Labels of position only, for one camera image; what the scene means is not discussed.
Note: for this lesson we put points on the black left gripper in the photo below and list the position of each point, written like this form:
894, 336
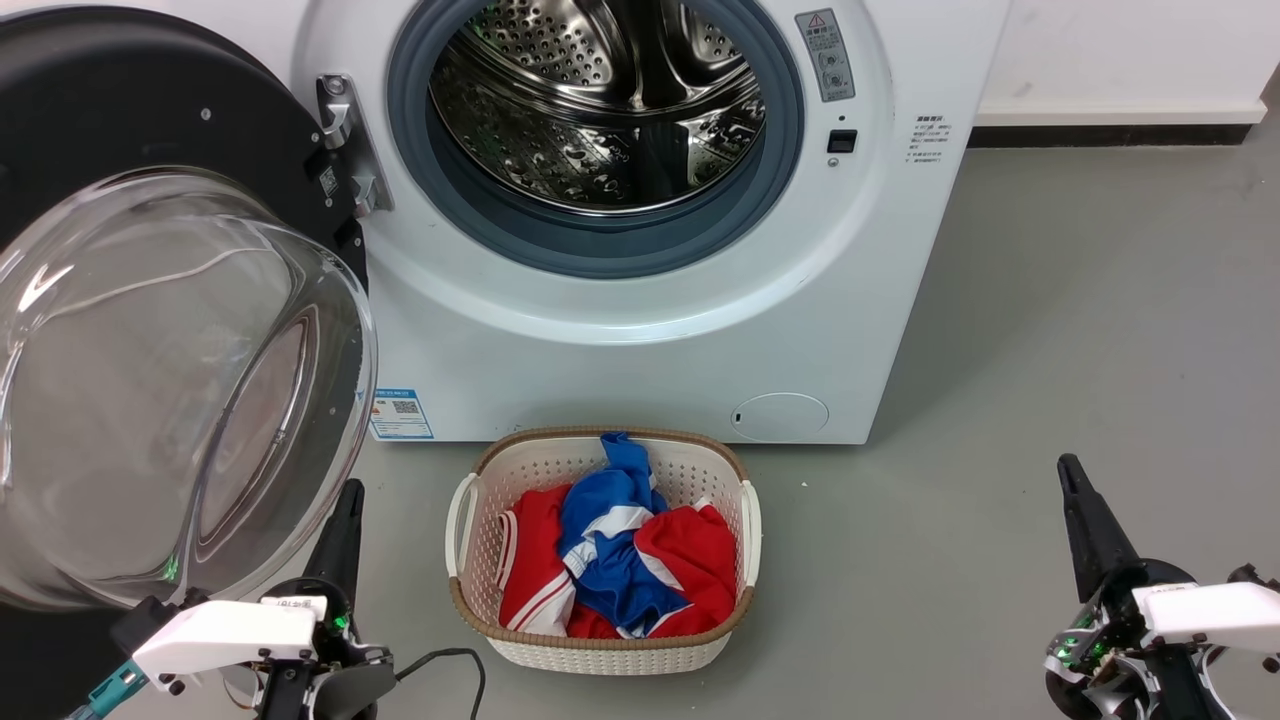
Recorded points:
345, 640

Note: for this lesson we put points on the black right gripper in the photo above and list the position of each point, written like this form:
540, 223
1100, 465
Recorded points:
1105, 645

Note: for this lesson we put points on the black round glass washer door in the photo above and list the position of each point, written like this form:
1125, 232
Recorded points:
130, 120

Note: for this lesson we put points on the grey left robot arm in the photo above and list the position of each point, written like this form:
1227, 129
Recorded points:
350, 695

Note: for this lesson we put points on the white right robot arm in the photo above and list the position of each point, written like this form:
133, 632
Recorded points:
1215, 695

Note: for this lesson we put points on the white front-load washing machine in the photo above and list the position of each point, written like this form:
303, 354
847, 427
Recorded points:
600, 380

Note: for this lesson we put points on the black door latch slot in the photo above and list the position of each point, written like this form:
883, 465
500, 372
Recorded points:
842, 141

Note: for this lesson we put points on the blue energy label sticker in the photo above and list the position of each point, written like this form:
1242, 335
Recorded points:
402, 414

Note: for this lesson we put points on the red garment with white stripes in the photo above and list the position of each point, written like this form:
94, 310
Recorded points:
532, 562

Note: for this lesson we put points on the blue garment with white stripe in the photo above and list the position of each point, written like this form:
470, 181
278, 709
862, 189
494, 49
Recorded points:
618, 583

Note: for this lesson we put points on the white plastic laundry basket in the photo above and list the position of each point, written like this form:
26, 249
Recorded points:
600, 655

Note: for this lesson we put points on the round white filter cover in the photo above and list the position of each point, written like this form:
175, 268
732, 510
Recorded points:
780, 417

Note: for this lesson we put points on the small black text sticker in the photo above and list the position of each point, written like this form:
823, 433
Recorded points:
928, 138

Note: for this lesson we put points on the grey warning sticker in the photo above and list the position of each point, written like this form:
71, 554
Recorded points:
826, 55

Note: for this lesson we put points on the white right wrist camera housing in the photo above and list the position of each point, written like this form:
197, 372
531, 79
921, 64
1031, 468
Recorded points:
1215, 612

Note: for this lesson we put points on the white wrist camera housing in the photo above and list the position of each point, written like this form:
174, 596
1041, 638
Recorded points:
225, 632
1215, 612

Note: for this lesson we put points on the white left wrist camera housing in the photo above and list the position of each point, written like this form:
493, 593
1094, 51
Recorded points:
225, 632

